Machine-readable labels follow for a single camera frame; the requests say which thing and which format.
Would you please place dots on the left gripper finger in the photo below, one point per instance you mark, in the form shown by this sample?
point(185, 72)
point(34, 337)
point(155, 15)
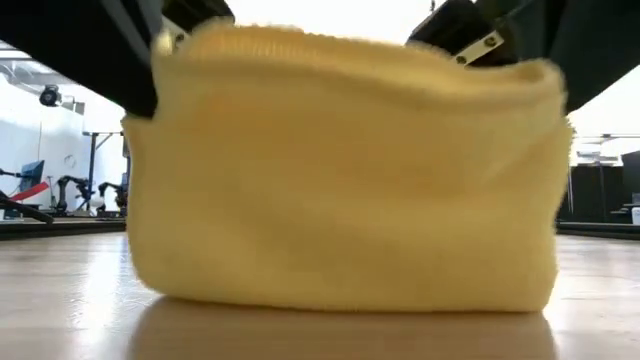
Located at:
point(90, 45)
point(197, 12)

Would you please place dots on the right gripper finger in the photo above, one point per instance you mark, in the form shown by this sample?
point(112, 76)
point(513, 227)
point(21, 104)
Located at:
point(465, 35)
point(585, 40)

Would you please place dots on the yellow microfiber towel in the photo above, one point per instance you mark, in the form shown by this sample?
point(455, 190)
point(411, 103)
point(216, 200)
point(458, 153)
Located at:
point(345, 175)

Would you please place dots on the black background robot arm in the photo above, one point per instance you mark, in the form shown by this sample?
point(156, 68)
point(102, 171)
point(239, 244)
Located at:
point(67, 187)

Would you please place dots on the black ceiling spotlight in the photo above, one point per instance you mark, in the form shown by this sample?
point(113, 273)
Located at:
point(49, 96)

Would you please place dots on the blue background monitor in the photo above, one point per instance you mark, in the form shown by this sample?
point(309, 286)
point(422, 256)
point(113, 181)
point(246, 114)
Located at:
point(32, 172)

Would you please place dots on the black partition panels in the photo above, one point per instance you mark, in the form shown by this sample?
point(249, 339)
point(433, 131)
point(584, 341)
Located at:
point(600, 195)

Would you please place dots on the red slanted bar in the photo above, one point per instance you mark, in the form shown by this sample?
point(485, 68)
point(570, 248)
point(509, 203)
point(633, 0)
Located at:
point(32, 191)

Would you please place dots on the tall black gantry frame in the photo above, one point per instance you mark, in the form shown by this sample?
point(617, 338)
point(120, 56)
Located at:
point(91, 170)

